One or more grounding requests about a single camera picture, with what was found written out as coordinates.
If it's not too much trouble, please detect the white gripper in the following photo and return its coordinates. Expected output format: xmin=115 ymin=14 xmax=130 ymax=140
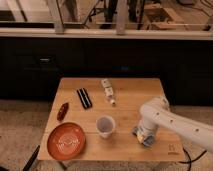
xmin=132 ymin=123 xmax=155 ymax=144

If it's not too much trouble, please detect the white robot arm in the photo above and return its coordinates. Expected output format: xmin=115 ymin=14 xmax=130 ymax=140
xmin=132 ymin=97 xmax=213 ymax=153

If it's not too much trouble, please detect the black rectangular remote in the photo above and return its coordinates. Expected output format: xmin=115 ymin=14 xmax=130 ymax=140
xmin=77 ymin=88 xmax=92 ymax=109

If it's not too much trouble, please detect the orange ribbed plate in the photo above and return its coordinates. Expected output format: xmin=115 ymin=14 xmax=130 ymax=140
xmin=47 ymin=122 xmax=86 ymax=161

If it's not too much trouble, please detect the black cable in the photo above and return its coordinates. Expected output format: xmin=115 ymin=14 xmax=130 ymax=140
xmin=179 ymin=148 xmax=209 ymax=171

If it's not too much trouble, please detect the black table leg bar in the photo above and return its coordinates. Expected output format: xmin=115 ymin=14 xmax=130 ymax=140
xmin=22 ymin=145 xmax=40 ymax=171

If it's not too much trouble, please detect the dark red sausage toy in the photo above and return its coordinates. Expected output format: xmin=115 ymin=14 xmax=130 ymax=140
xmin=57 ymin=103 xmax=69 ymax=121

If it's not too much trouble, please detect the small white bottle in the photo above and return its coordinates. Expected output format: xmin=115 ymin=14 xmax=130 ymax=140
xmin=101 ymin=79 xmax=116 ymax=105

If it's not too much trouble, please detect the translucent plastic cup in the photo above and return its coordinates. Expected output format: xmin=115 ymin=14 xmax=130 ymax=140
xmin=96 ymin=115 xmax=116 ymax=138

